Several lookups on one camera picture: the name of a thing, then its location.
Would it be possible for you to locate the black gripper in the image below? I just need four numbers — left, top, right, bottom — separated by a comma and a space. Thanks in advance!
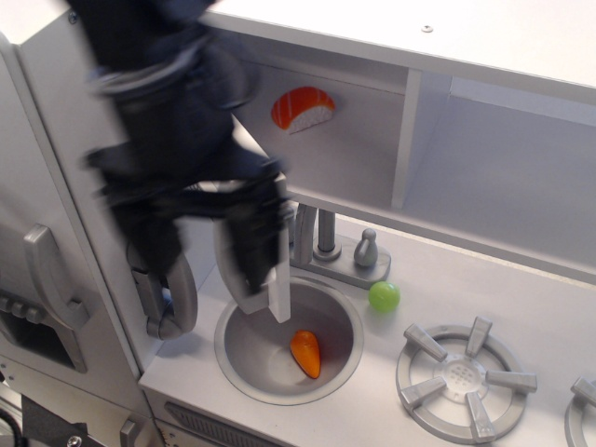
86, 83, 287, 294

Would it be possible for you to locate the white toy microwave door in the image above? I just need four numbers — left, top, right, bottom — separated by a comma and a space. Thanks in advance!
213, 120, 292, 323

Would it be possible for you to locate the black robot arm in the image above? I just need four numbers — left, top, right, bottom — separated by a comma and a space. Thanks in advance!
72, 1, 284, 294

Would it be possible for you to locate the grey toy telephone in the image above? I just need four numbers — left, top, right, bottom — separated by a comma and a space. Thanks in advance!
126, 244, 197, 341

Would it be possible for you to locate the silver toy faucet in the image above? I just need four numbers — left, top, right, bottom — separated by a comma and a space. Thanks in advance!
290, 204, 391, 289

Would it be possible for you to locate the silver round sink bowl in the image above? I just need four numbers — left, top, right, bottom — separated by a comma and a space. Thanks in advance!
214, 278, 364, 405

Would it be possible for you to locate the orange toy carrot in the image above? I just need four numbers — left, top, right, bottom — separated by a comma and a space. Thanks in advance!
290, 330, 321, 379

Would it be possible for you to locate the salmon sushi toy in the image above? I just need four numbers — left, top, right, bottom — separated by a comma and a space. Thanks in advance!
270, 86, 336, 134

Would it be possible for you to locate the green toy ball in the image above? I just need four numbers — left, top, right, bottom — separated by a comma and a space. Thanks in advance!
368, 281, 400, 314

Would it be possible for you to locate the grey fridge ice dispenser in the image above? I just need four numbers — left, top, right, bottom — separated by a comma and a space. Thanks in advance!
1, 291, 88, 373

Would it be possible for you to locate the white toy kitchen cabinet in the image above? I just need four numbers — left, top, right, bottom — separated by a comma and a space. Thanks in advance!
1, 1, 595, 446

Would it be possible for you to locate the silver stove burner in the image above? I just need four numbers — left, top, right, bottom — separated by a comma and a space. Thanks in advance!
396, 317, 537, 445
564, 376, 595, 447

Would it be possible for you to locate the grey fridge door handle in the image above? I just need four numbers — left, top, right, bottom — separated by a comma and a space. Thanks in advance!
23, 223, 89, 331

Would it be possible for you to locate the grey oven door handle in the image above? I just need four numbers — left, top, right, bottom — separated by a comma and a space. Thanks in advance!
119, 419, 140, 447

